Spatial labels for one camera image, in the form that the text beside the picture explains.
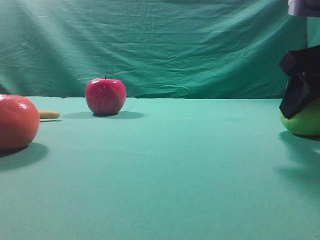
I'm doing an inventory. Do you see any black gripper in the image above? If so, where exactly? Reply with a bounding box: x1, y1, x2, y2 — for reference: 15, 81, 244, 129
279, 45, 320, 119

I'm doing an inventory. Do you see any green pear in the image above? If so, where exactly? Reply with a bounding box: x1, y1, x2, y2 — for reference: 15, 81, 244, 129
280, 98, 320, 137

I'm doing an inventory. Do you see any red apple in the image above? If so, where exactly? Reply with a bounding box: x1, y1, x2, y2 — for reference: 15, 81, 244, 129
85, 75, 127, 115

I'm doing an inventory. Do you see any green backdrop cloth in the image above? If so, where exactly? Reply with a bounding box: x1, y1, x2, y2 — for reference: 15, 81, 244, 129
0, 0, 308, 99

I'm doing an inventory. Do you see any orange tangerine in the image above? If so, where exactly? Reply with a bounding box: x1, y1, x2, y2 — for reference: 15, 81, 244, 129
0, 94, 40, 153

